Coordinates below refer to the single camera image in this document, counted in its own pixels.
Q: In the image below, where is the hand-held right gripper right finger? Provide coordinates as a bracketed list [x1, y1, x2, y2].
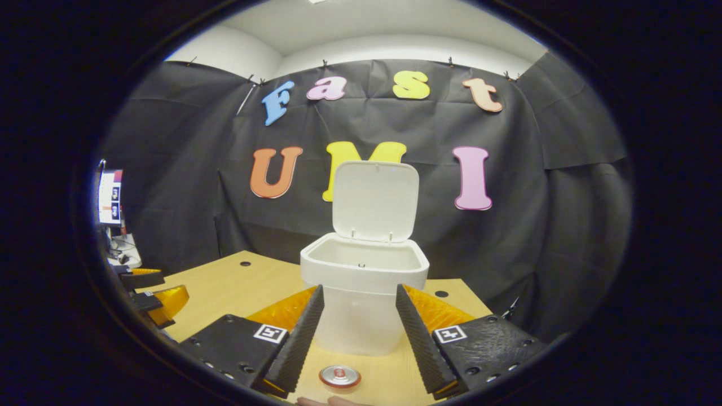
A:
[395, 284, 547, 400]

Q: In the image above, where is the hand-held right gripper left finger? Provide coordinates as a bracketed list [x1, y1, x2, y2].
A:
[179, 284, 325, 398]

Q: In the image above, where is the red pop can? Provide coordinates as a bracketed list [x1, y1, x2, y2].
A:
[319, 365, 362, 390]

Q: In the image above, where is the white desktop garbage bin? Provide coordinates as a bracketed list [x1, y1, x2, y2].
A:
[300, 161, 430, 357]

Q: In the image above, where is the wooden desktop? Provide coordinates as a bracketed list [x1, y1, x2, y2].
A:
[135, 250, 492, 405]

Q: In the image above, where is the white side table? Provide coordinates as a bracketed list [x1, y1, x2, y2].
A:
[107, 234, 143, 270]

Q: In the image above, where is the computer monitor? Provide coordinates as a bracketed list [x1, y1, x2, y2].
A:
[97, 168, 125, 226]

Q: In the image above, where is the black backdrop cloth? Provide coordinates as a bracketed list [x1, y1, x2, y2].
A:
[96, 59, 632, 339]

